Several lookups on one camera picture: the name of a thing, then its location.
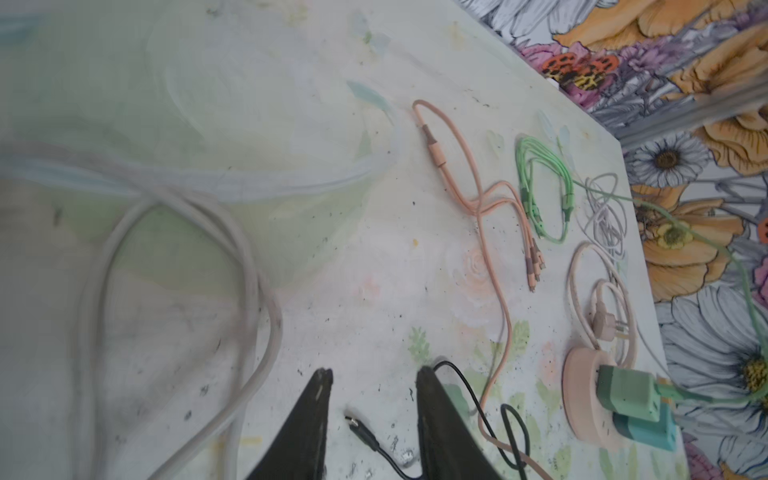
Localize pink multi-head USB cable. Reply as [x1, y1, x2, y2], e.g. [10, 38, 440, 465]
[411, 99, 553, 480]

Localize white power strip cable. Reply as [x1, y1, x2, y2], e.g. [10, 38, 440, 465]
[0, 140, 284, 480]

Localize green USB cable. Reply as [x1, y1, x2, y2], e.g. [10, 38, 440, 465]
[514, 135, 768, 403]

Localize teal USB charger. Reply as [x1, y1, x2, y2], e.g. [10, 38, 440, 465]
[613, 402, 678, 452]
[444, 384, 472, 421]

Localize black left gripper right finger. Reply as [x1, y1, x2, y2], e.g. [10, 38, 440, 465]
[416, 366, 500, 479]

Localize pink round power socket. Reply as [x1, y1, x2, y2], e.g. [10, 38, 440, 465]
[562, 347, 627, 452]

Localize pink three-pin plug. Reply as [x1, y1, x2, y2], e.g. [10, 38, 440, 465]
[592, 300, 629, 342]

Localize pink round socket cable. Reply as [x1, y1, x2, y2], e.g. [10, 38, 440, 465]
[566, 241, 638, 368]

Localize lilac USB cable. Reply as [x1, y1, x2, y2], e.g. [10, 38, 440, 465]
[575, 172, 673, 379]

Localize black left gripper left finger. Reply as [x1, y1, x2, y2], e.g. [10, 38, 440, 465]
[247, 368, 333, 480]

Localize green USB charger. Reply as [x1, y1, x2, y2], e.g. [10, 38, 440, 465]
[597, 365, 661, 422]

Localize black thin cable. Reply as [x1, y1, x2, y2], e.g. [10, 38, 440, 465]
[344, 359, 532, 480]

